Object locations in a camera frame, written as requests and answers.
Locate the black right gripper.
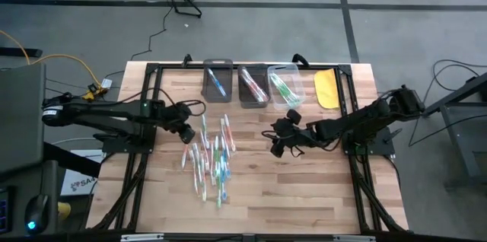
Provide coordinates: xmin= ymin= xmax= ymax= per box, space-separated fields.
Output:
xmin=269 ymin=108 xmax=319 ymax=158

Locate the blue toothbrush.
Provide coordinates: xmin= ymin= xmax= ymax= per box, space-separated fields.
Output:
xmin=220 ymin=165 xmax=228 ymax=201
xmin=207 ymin=67 xmax=228 ymax=97
xmin=224 ymin=146 xmax=232 ymax=180

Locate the clear plastic bin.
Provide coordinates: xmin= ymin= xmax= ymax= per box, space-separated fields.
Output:
xmin=266 ymin=63 xmax=307 ymax=112

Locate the yellow cloth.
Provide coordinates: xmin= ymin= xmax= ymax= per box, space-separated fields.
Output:
xmin=314 ymin=68 xmax=340 ymax=110

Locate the yellow black power plug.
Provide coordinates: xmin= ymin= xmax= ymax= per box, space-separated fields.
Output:
xmin=81 ymin=83 xmax=103 ymax=103

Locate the white printed sign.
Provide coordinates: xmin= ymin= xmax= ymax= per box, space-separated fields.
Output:
xmin=59 ymin=149 xmax=107 ymax=197

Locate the small yellow object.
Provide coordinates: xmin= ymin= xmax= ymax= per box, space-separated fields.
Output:
xmin=56 ymin=201 xmax=72 ymax=223

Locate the grey metal desk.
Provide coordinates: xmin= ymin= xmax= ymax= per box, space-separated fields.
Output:
xmin=418 ymin=71 xmax=487 ymax=192

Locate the black computer mouse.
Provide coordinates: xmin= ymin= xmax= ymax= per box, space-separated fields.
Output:
xmin=24 ymin=193 xmax=51 ymax=235

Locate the black flat bar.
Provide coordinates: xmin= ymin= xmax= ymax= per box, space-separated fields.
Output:
xmin=0 ymin=46 xmax=44 ymax=59

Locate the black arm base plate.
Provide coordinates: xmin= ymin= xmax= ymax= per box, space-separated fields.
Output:
xmin=101 ymin=135 xmax=156 ymax=154
xmin=342 ymin=137 xmax=396 ymax=156

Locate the black floor cable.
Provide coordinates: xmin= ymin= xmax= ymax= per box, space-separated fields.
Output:
xmin=130 ymin=0 xmax=171 ymax=61

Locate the silver metal bracket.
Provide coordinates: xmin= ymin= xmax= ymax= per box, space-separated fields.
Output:
xmin=332 ymin=234 xmax=377 ymax=242
xmin=120 ymin=232 xmax=165 ymax=242

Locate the yellow power cable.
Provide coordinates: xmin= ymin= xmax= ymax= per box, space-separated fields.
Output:
xmin=0 ymin=30 xmax=103 ymax=109

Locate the black looped cable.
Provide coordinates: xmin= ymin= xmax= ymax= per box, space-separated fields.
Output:
xmin=408 ymin=58 xmax=487 ymax=148

